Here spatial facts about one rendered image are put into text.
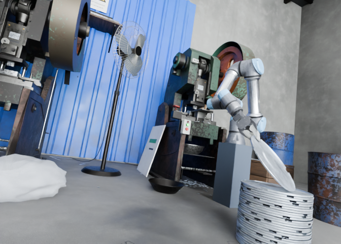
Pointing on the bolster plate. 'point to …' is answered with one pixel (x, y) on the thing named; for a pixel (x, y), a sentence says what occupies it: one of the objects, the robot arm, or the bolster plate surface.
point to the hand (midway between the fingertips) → (256, 140)
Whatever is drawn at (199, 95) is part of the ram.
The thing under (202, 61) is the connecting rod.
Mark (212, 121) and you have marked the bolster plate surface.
